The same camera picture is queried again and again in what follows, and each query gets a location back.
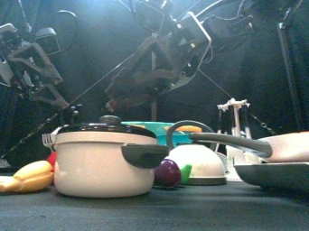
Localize red toy apple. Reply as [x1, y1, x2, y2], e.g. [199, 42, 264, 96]
[46, 151, 59, 175]

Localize thin vertical metal pole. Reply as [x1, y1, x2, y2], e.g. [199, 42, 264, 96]
[151, 32, 159, 122]

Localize black toy pot lid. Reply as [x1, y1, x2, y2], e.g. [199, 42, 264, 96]
[56, 115, 158, 140]

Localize black toy utensil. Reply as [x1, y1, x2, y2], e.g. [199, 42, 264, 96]
[218, 107, 233, 137]
[240, 106, 252, 134]

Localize white flower-shaped toy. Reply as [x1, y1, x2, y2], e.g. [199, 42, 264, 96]
[217, 97, 254, 181]

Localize purple toy eggplant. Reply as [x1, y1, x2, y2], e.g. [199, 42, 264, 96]
[154, 158, 182, 189]

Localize yellow toy banana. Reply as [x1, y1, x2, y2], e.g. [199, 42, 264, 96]
[11, 160, 56, 194]

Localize white bowl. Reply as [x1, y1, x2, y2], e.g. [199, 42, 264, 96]
[165, 119, 229, 187]

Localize green toy vegetable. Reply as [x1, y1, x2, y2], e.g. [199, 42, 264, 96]
[179, 163, 194, 185]

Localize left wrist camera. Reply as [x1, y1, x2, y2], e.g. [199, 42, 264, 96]
[32, 27, 63, 56]

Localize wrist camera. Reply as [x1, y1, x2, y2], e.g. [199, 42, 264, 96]
[133, 0, 173, 32]
[32, 27, 63, 56]

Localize thin diagonal cord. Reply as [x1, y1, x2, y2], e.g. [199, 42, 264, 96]
[0, 55, 137, 159]
[198, 69, 280, 135]

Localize teal basket orange handles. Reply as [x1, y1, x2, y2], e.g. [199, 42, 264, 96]
[119, 120, 205, 149]

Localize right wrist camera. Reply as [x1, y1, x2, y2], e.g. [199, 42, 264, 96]
[133, 0, 173, 32]

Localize black metal frame post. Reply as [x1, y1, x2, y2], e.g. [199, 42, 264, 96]
[277, 22, 305, 131]

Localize toy frying pan grey handle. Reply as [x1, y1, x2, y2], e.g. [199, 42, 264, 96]
[189, 131, 309, 163]

